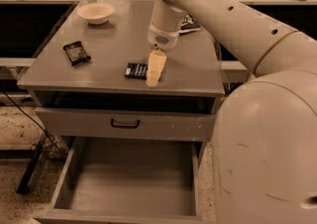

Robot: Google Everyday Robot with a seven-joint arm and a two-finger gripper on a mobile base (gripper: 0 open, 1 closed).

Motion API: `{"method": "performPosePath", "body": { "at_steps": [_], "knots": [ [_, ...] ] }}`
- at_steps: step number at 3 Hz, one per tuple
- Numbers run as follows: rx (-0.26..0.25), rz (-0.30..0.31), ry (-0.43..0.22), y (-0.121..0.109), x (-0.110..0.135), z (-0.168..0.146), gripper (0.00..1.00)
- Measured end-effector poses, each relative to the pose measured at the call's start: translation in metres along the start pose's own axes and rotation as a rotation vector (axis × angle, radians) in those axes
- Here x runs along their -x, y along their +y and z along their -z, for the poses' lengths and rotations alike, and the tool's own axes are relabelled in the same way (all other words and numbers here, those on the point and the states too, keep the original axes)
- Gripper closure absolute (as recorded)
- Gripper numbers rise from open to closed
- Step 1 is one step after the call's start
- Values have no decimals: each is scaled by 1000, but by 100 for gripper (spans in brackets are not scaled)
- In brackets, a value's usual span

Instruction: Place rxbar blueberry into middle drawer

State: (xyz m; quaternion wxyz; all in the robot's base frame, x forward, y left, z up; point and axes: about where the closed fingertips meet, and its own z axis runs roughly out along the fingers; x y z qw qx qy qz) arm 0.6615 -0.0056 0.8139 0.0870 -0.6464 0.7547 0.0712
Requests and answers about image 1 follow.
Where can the grey drawer cabinet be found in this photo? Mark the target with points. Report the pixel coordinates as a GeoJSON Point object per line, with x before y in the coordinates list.
{"type": "Point", "coordinates": [190, 82]}

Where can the blue chip bag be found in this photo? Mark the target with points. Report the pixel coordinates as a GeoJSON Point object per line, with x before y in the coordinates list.
{"type": "Point", "coordinates": [189, 25]}

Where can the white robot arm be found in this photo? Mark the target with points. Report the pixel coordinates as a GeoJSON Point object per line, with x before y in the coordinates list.
{"type": "Point", "coordinates": [264, 139]}

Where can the grey open lower drawer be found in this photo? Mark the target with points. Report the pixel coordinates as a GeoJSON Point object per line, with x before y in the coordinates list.
{"type": "Point", "coordinates": [121, 181]}

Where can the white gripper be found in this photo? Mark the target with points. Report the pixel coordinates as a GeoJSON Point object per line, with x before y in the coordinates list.
{"type": "Point", "coordinates": [162, 39]}

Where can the black power strip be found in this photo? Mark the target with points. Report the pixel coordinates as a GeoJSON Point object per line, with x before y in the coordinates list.
{"type": "Point", "coordinates": [23, 187]}

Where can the grey upper drawer black handle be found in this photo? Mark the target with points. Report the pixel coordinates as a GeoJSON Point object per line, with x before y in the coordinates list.
{"type": "Point", "coordinates": [127, 124]}

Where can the black snack bar wrapper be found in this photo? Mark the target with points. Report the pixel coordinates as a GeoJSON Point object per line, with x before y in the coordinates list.
{"type": "Point", "coordinates": [76, 53]}

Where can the blue rxbar blueberry bar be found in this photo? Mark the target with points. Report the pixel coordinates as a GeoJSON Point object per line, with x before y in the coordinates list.
{"type": "Point", "coordinates": [136, 70]}

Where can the white bowl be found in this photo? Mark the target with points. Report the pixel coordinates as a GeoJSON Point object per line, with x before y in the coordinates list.
{"type": "Point", "coordinates": [96, 13]}

